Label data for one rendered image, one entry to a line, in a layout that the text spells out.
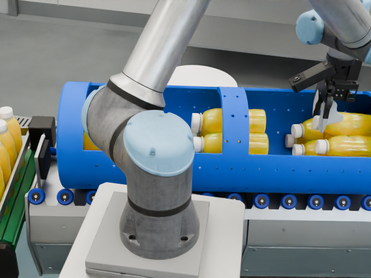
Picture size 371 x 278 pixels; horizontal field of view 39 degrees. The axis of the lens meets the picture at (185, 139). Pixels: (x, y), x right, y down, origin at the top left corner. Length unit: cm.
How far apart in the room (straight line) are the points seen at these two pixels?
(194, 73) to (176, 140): 104
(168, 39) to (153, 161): 23
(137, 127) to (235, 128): 47
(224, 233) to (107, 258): 25
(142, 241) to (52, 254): 66
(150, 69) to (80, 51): 356
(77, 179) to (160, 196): 50
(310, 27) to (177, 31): 38
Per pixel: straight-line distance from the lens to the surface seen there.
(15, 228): 148
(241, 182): 136
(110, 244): 100
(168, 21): 95
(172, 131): 88
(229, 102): 134
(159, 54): 95
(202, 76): 187
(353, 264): 172
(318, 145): 144
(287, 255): 160
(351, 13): 106
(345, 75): 140
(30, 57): 445
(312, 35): 123
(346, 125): 147
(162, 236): 94
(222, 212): 112
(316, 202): 148
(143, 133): 87
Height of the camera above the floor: 189
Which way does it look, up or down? 34 degrees down
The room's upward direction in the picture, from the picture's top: 4 degrees clockwise
